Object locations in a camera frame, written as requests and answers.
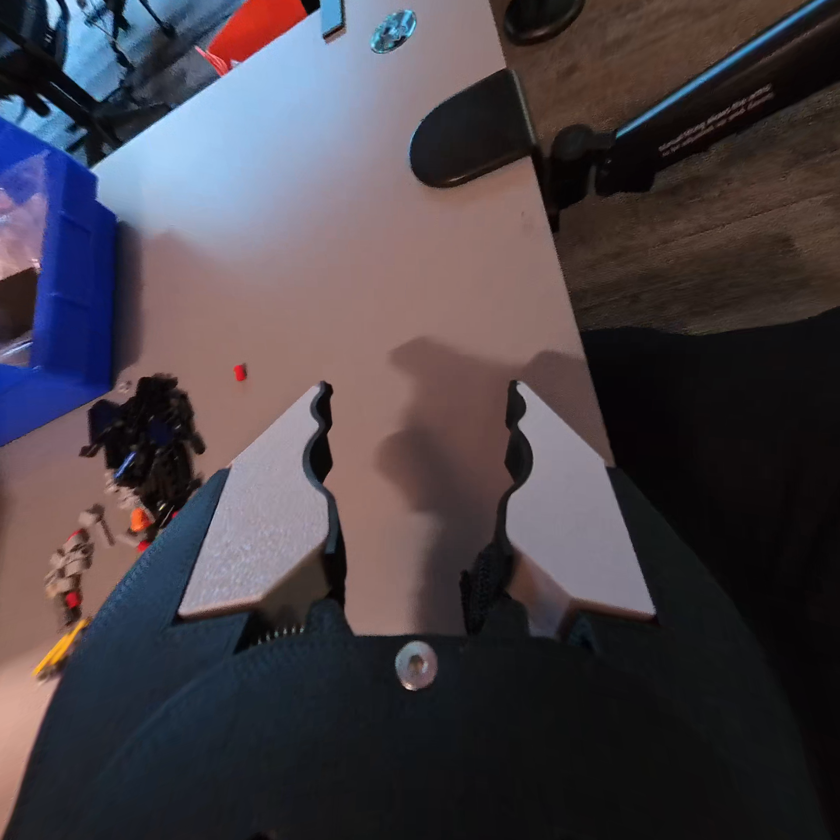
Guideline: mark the blue plastic bin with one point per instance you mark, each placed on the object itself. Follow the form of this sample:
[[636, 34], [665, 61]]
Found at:
[[72, 315]]

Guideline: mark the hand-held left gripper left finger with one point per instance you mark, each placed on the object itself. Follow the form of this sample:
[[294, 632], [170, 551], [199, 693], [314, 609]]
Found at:
[[262, 525]]

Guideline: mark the pile of loose lego pieces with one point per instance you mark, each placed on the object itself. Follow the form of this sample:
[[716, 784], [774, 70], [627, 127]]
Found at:
[[151, 433]]

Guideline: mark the black desk clamp pad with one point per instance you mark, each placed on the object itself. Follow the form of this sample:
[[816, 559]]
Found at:
[[472, 128]]

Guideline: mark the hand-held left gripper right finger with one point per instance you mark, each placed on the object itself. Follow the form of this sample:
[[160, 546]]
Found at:
[[577, 525]]

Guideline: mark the round desk grommet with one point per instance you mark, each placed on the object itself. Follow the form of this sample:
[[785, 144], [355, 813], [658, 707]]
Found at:
[[394, 29]]

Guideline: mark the black round-base stand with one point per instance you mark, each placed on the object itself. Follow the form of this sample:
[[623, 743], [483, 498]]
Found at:
[[544, 19]]

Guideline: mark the clear plastic parts bags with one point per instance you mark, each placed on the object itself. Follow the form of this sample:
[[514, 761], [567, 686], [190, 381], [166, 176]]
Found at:
[[19, 216]]

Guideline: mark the orange plastic bin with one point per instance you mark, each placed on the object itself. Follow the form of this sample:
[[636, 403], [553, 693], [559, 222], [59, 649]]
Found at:
[[262, 26]]

